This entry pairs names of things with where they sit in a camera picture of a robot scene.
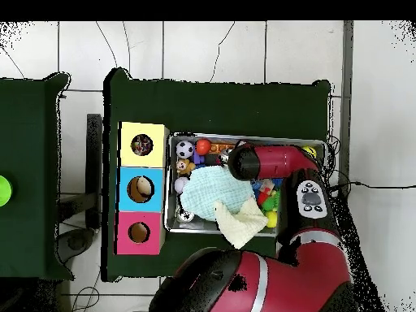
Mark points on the light blue muslin cloth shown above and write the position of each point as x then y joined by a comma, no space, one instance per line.
214,191

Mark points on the cream muslin cloth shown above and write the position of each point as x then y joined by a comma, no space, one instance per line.
240,224

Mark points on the colourful paper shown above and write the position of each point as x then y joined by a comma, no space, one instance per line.
142,145

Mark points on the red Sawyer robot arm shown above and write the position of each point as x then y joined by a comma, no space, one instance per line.
286,282

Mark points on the shallow metal mesh bin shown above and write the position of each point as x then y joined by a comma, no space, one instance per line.
182,227

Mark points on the wooden box with three holes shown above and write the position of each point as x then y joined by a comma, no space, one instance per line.
130,195

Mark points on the orange ball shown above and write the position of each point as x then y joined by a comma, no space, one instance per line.
203,147

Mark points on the black and white soccer ball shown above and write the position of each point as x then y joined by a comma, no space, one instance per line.
184,149

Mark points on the dark green tablecloth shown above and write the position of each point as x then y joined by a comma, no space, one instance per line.
227,107
29,107

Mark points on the yellow ball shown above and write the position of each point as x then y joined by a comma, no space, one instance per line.
310,151

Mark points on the green plastic cup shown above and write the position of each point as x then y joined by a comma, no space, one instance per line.
5,191

